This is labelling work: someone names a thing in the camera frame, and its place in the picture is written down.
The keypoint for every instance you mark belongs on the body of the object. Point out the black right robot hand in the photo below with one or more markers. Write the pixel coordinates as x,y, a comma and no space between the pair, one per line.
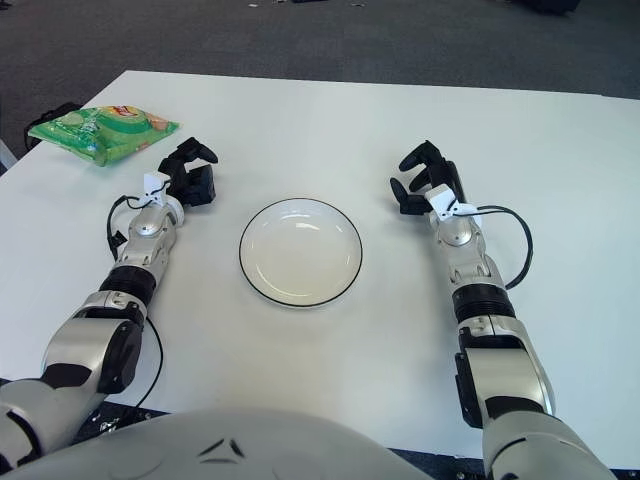
442,175

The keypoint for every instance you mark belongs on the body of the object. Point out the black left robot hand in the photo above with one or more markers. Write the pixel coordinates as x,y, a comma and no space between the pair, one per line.
192,187

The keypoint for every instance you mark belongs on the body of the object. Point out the green potato chip bag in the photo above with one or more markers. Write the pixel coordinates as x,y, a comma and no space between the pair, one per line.
100,132

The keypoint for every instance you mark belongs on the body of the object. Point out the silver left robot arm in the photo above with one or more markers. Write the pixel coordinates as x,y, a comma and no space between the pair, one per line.
85,340

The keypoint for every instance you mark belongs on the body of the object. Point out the white plate with black rim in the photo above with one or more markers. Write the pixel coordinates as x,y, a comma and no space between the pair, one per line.
300,255

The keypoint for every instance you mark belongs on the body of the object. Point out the white table leg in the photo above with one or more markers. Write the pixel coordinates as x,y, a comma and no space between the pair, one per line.
4,155

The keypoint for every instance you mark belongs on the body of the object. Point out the crumpled silver foil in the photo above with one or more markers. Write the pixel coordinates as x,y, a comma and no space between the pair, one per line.
107,425

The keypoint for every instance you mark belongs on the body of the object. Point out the white robot torso shell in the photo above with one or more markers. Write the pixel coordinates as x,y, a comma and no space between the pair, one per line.
225,450

